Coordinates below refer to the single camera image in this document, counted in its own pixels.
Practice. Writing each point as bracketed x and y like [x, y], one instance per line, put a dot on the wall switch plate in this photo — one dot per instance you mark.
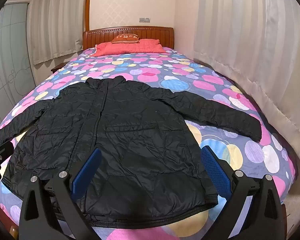
[144, 19]

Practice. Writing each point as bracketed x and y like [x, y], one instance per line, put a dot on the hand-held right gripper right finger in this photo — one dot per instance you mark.
[215, 170]

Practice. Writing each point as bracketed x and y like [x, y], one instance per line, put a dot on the wooden bed footboard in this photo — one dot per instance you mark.
[285, 220]

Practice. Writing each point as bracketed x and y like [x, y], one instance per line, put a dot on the wooden bed headboard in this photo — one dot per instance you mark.
[150, 33]

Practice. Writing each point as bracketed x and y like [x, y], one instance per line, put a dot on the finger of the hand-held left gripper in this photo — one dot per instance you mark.
[0, 152]

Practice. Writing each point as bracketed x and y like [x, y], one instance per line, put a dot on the colourful dotted bedspread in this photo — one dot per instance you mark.
[207, 85]

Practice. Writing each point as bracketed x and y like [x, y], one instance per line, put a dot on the orange printed cushion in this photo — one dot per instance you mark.
[126, 39]

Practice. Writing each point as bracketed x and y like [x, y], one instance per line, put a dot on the wooden post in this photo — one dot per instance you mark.
[88, 5]

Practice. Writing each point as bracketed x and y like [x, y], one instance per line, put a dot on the cream striped curtain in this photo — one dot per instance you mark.
[57, 20]
[252, 42]

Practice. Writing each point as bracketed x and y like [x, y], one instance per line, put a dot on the black puffer jacket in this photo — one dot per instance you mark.
[120, 130]

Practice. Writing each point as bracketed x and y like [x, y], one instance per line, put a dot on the frosted glass wardrobe door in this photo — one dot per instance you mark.
[7, 62]

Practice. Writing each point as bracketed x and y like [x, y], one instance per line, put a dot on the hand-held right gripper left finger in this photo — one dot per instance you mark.
[86, 171]

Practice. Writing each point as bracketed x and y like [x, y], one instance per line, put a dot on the pink quilted pillow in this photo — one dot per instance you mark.
[137, 47]

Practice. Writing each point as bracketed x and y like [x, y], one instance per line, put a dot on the wooden nightstand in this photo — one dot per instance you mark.
[57, 67]

